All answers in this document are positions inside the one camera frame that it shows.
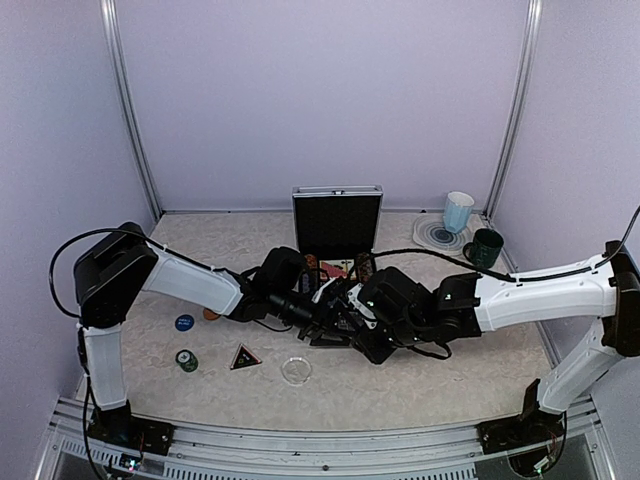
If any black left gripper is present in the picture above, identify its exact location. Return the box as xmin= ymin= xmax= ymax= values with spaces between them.
xmin=270 ymin=287 xmax=360 ymax=346

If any red playing card deck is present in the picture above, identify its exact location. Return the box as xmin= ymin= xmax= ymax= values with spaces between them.
xmin=319 ymin=259 xmax=357 ymax=280

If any aluminium poker case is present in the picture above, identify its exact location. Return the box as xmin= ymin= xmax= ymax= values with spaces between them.
xmin=292 ymin=185 xmax=383 ymax=280

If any green chip stack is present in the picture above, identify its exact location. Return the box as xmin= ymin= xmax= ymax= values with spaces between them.
xmin=175 ymin=349 xmax=199 ymax=373

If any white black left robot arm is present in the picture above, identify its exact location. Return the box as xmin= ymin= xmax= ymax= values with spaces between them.
xmin=62 ymin=222 xmax=347 ymax=445

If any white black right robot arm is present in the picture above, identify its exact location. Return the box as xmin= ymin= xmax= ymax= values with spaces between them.
xmin=347 ymin=241 xmax=639 ymax=454

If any clear round plastic lid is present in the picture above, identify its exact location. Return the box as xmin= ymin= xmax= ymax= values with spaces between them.
xmin=280 ymin=357 xmax=312 ymax=386

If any left poker chip row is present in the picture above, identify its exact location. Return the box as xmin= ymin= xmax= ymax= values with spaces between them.
xmin=299 ymin=254 xmax=319 ymax=295

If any poker chip row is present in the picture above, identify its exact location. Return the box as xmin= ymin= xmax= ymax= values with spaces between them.
xmin=299 ymin=254 xmax=319 ymax=295
xmin=355 ymin=252 xmax=375 ymax=283

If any right poker chip row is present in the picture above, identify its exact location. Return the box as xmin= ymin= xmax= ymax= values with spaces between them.
xmin=355 ymin=252 xmax=375 ymax=283

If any black triangular dealer button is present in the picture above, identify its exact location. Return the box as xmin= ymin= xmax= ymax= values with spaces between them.
xmin=230 ymin=343 xmax=262 ymax=371

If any white swirl plate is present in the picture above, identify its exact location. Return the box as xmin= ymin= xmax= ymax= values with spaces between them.
xmin=412 ymin=214 xmax=472 ymax=256

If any dark green mug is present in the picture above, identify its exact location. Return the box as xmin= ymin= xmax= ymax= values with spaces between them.
xmin=463 ymin=228 xmax=504 ymax=269

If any orange round button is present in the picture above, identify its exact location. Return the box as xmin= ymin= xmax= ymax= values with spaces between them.
xmin=203 ymin=309 xmax=220 ymax=321

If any light blue ribbed cup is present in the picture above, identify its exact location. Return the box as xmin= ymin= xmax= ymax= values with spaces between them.
xmin=443 ymin=191 xmax=475 ymax=234

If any blue small blind button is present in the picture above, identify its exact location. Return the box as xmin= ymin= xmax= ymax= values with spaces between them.
xmin=174 ymin=314 xmax=195 ymax=332

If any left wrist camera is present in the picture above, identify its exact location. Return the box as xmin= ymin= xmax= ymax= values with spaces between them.
xmin=312 ymin=278 xmax=335 ymax=304

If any front aluminium rail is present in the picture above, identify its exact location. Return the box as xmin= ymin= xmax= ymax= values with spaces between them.
xmin=49 ymin=422 xmax=601 ymax=480

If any right aluminium frame post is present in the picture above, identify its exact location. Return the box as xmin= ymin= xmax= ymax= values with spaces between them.
xmin=483 ymin=0 xmax=543 ymax=222

